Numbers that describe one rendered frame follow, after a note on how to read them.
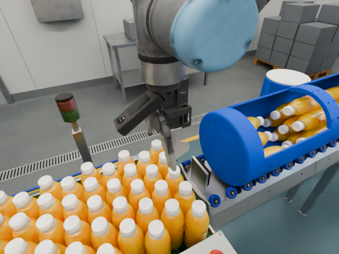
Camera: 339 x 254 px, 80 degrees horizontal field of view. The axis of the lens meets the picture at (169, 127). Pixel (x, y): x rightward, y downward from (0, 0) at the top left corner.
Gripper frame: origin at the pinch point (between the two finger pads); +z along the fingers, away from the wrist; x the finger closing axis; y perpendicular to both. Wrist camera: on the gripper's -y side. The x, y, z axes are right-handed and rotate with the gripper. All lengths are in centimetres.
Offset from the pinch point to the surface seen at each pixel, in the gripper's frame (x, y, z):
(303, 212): -3, 121, 119
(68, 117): 38.4, -20.5, 5.3
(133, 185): 3.6, -7.3, 13.2
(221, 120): 6.8, 25.9, 2.5
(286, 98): 18, 77, 13
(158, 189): -1.2, -1.3, 13.1
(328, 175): -3, 121, 73
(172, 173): 2.2, 4.9, 13.2
